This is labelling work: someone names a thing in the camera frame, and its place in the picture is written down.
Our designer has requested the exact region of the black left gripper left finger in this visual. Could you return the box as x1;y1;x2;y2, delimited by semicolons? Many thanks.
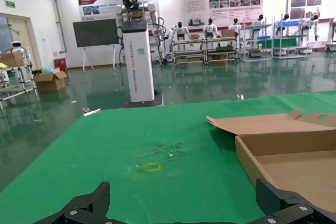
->
34;181;111;224

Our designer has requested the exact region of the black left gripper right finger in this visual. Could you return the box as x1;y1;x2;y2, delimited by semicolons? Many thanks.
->
246;178;336;224

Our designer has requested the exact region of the open brown cardboard box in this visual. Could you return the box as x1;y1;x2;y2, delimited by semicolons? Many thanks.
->
206;109;336;214

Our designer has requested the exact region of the open cardboard floor box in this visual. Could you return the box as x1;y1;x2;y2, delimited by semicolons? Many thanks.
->
33;71;68;92

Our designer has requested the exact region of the green table cloth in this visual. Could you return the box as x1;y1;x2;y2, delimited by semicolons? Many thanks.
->
0;90;336;224

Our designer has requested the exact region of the yellow square tape mark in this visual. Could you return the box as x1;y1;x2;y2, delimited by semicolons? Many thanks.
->
143;162;162;174

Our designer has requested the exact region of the red cabinet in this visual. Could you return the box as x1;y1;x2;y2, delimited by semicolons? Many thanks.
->
54;57;68;72

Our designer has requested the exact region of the white pipe rack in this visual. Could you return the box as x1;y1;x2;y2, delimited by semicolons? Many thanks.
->
0;61;40;109

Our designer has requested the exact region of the green sheet on rack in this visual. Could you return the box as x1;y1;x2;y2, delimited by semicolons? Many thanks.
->
272;37;299;49

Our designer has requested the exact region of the brown carton on rack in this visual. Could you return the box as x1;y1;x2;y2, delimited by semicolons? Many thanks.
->
0;52;26;68

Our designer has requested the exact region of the tall white shelf rack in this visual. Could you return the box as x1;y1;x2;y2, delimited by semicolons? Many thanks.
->
240;16;274;62
271;15;310;60

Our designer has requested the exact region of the small white round-head robot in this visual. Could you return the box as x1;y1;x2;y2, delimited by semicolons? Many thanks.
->
10;40;26;61

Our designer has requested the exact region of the black display screen on stand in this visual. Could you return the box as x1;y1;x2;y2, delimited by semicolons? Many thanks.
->
72;18;120;71

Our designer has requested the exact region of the low roller shelf rack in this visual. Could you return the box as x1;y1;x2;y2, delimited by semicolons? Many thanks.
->
172;39;206;65
204;36;240;64

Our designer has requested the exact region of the white machine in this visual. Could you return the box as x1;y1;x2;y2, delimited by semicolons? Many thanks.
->
324;17;336;51

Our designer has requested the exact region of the white black humanoid robot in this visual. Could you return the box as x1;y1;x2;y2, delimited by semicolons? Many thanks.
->
275;13;292;36
202;18;220;38
167;21;191;44
306;13;321;42
250;13;266;38
228;17;242;36

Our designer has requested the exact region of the beige door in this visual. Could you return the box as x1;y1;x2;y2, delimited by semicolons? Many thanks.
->
0;13;43;70

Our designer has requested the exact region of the wide red-framed wall poster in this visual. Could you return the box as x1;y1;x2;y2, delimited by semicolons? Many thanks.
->
183;0;264;31

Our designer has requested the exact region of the small red-framed wall poster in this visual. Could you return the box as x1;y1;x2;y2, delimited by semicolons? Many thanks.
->
78;0;159;22

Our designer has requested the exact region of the tall red-framed wall poster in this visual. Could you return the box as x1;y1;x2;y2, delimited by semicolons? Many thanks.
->
287;0;336;23

